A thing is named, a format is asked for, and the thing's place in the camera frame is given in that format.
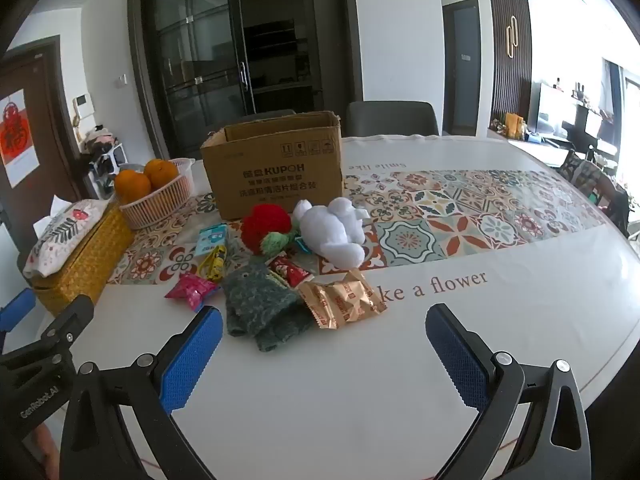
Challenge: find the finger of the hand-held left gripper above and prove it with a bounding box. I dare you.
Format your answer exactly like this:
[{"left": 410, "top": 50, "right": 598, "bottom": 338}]
[
  {"left": 0, "top": 287, "right": 37, "bottom": 335},
  {"left": 30, "top": 294, "right": 96, "bottom": 358}
]

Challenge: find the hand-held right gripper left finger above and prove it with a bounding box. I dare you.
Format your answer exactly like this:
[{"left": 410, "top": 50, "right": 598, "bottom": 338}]
[{"left": 62, "top": 305, "right": 223, "bottom": 480}]

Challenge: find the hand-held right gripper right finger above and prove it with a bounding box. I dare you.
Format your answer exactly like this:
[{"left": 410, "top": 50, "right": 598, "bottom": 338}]
[{"left": 425, "top": 304, "right": 592, "bottom": 480}]

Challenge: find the teal tissue pack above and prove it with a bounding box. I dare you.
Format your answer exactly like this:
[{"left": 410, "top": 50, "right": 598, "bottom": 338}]
[{"left": 195, "top": 224, "right": 229, "bottom": 260}]

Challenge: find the red and green plush toy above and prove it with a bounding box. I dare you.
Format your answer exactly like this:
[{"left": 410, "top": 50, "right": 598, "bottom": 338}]
[{"left": 241, "top": 204, "right": 302, "bottom": 257}]

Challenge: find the white plush toy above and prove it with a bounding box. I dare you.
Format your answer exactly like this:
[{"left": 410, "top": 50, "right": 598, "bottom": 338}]
[{"left": 292, "top": 197, "right": 372, "bottom": 269}]

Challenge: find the cardboard box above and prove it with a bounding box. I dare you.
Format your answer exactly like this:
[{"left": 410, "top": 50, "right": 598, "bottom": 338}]
[{"left": 200, "top": 111, "right": 345, "bottom": 222}]

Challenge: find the yellow woven tissue box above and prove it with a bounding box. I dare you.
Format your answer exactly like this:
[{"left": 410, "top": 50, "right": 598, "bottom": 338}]
[{"left": 17, "top": 205, "right": 135, "bottom": 317}]

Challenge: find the pink snack packet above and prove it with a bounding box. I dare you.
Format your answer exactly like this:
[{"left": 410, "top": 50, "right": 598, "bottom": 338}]
[{"left": 164, "top": 274, "right": 222, "bottom": 312}]

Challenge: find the green knitted toy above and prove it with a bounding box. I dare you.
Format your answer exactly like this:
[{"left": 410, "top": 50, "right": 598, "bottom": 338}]
[{"left": 221, "top": 259, "right": 313, "bottom": 352}]

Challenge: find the yellow snack packet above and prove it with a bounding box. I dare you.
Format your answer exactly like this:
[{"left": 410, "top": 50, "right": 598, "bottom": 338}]
[{"left": 199, "top": 245, "right": 227, "bottom": 281}]

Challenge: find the gold snack packet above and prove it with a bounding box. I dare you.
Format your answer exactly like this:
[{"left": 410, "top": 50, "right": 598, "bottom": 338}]
[
  {"left": 330, "top": 270, "right": 389, "bottom": 324},
  {"left": 298, "top": 280, "right": 348, "bottom": 332}
]

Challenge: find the red snack packet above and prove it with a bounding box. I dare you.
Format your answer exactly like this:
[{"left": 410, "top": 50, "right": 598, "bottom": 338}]
[{"left": 267, "top": 256, "right": 316, "bottom": 287}]

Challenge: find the patterned tablecloth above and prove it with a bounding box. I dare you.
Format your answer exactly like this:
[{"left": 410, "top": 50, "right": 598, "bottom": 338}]
[{"left": 70, "top": 132, "right": 640, "bottom": 480}]

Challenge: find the white plastic basket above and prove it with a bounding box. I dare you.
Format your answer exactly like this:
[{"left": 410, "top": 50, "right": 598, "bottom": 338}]
[{"left": 117, "top": 157, "right": 196, "bottom": 231}]

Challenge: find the cluttered shoe rack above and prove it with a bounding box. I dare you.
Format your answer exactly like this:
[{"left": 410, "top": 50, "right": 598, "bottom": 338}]
[{"left": 79, "top": 126, "right": 127, "bottom": 202}]

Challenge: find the brown door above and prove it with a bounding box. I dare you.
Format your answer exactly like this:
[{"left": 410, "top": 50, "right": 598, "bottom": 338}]
[{"left": 0, "top": 35, "right": 85, "bottom": 243}]

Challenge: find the dark patterned chair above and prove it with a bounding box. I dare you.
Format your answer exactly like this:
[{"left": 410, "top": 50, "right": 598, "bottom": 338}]
[{"left": 556, "top": 148, "right": 632, "bottom": 237}]

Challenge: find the orange paper bag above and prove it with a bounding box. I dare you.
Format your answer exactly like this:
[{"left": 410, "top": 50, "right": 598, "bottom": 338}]
[{"left": 504, "top": 112, "right": 527, "bottom": 139}]

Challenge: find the grey dining chair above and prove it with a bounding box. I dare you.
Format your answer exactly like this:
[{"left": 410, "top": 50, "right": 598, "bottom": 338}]
[
  {"left": 345, "top": 101, "right": 441, "bottom": 139},
  {"left": 239, "top": 108, "right": 297, "bottom": 122}
]

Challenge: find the television screen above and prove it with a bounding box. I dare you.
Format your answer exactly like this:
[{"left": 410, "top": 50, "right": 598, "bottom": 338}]
[{"left": 536, "top": 82, "right": 572, "bottom": 134}]

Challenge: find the dark interior door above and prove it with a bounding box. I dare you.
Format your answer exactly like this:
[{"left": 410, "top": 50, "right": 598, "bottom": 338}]
[{"left": 442, "top": 0, "right": 484, "bottom": 137}]

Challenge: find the dark glass door cabinet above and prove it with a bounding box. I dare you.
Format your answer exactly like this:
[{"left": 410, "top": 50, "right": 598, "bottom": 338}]
[{"left": 127, "top": 0, "right": 364, "bottom": 162}]

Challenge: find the red and white wall poster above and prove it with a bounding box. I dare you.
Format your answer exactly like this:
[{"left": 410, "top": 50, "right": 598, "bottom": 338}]
[{"left": 0, "top": 88, "right": 41, "bottom": 167}]

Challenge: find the slatted wall panel gold ornament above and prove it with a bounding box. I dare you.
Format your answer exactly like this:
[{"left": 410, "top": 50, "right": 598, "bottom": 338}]
[{"left": 487, "top": 0, "right": 534, "bottom": 132}]

